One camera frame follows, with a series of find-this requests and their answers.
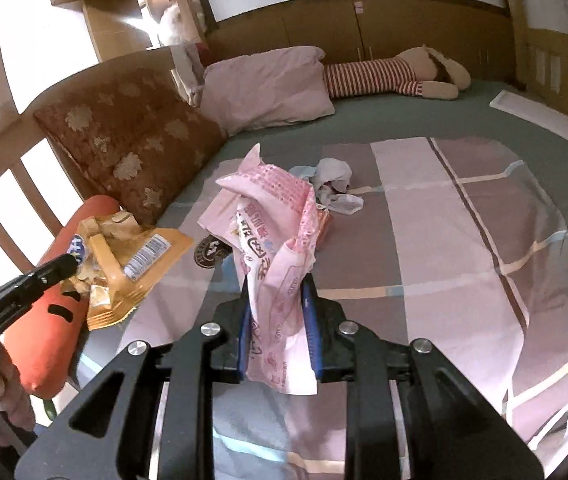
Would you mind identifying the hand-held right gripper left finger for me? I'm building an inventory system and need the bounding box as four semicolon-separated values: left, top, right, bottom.
14;280;255;480

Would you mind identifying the pink pillow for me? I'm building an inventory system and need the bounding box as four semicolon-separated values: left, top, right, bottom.
199;46;335;133

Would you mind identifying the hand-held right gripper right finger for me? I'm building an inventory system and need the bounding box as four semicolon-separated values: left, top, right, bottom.
301;280;547;480

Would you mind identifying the white plastic bag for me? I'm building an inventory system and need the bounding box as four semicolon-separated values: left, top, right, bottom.
312;157;365;216

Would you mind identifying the white flat tray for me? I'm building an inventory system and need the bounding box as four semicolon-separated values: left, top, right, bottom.
489;89;568;153

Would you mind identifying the white plush toy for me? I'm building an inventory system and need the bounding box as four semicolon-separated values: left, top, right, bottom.
159;2;199;46

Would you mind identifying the wooden side panel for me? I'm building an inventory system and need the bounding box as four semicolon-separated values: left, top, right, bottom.
509;10;568;126

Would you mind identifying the green bed sheet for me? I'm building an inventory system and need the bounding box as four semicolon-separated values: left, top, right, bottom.
156;77;568;311

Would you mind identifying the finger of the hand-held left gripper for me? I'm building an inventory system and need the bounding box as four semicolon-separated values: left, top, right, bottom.
26;254;80;293

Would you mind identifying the striped plush toy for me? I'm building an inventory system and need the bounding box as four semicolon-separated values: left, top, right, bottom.
321;45;472;101

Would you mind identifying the brown floral pillow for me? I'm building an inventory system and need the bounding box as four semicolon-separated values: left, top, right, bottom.
32;67;227;227

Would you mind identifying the orange carrot plush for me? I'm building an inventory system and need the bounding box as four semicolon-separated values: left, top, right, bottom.
1;196;122;416

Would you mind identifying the orange snack packet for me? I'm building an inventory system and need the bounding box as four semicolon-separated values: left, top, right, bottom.
316;208;335;246

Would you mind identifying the plaid pink grey blanket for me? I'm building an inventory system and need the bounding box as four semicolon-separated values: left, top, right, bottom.
68;136;568;480

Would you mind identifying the yellow snack bag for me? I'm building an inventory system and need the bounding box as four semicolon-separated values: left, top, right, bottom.
66;211;195;331

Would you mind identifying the pink printed plastic bag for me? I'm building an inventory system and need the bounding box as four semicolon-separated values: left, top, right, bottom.
199;144;335;396

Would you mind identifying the white cloth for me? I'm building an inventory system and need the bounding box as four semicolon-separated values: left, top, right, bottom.
170;44;209;108

